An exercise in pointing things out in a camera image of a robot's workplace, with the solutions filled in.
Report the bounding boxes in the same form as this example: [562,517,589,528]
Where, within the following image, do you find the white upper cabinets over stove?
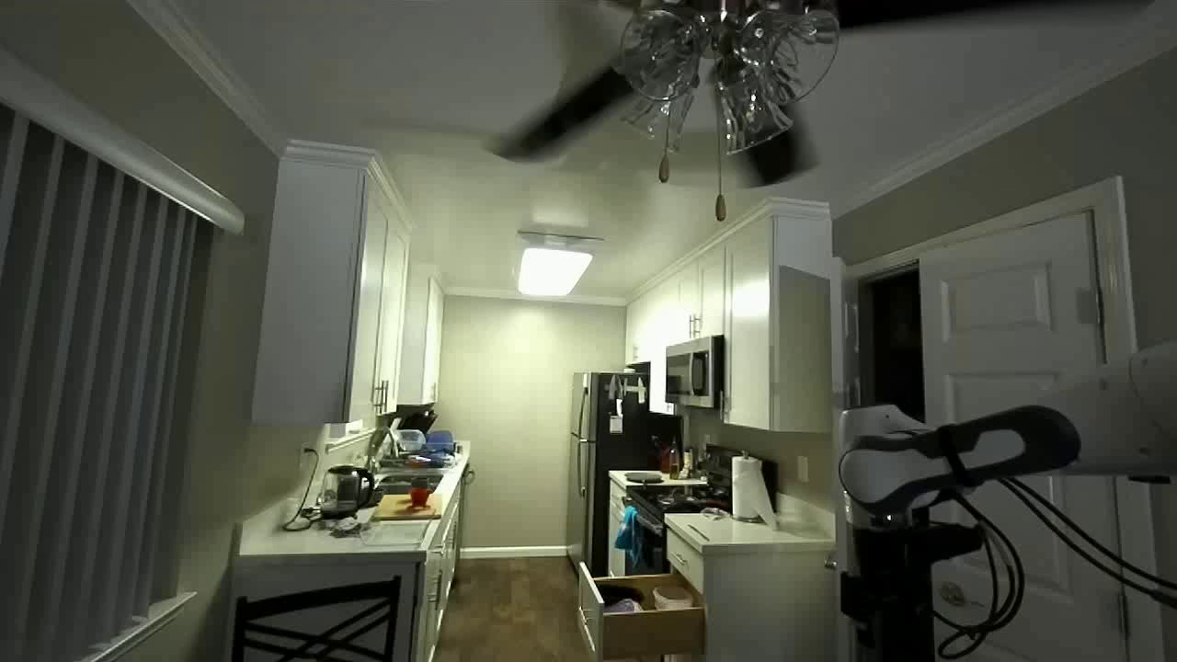
[622,197,837,437]

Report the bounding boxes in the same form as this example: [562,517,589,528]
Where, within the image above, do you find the white base cabinet with counter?
[660,508,852,662]

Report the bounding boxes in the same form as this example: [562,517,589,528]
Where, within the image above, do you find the pull chain with teardrop pendant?
[654,114,676,187]

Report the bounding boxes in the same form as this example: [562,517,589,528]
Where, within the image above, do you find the wooden cutting board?
[371,490,446,525]

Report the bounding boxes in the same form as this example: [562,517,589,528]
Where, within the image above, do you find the thin long pull chain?
[708,106,727,224]

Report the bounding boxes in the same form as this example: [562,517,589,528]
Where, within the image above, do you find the blue towel on oven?
[614,499,651,576]

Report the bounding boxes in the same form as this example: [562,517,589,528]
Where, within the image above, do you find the white blinds valance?
[0,46,246,239]

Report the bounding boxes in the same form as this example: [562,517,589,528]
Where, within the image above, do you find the steel microwave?
[660,329,727,416]

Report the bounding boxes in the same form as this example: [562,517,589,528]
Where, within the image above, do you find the small white upper cabinet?
[396,262,447,408]

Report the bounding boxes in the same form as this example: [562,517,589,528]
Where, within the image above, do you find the white panel door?
[914,176,1166,662]

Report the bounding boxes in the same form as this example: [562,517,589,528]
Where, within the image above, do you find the large white upper cabinet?
[251,136,414,430]

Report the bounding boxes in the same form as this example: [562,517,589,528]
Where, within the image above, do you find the dark steel refrigerator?
[562,359,682,579]

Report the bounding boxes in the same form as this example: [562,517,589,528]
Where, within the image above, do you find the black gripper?
[841,512,989,662]

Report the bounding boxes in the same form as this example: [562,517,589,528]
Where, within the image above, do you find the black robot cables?
[929,473,1177,662]

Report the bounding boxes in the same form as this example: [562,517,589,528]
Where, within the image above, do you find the white paper towel roll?
[727,448,779,525]

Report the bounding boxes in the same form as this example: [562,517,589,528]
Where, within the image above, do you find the stove with oven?
[608,468,717,579]

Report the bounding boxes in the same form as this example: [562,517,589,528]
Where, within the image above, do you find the blue item on counter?
[420,426,462,463]

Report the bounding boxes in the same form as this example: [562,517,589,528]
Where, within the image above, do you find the long white counter with cabinets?
[226,441,478,662]

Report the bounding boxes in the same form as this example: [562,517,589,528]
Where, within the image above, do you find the dark electric kettle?
[316,463,380,523]

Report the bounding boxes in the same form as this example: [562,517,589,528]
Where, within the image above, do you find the white window sill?
[78,588,203,662]

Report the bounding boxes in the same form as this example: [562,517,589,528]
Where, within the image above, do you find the grey vertical blinds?
[0,100,213,662]

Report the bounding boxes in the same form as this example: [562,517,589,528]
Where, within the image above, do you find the black metal chair back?
[226,572,409,662]

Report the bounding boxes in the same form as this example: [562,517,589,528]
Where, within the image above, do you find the open wooden drawer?
[575,559,708,662]

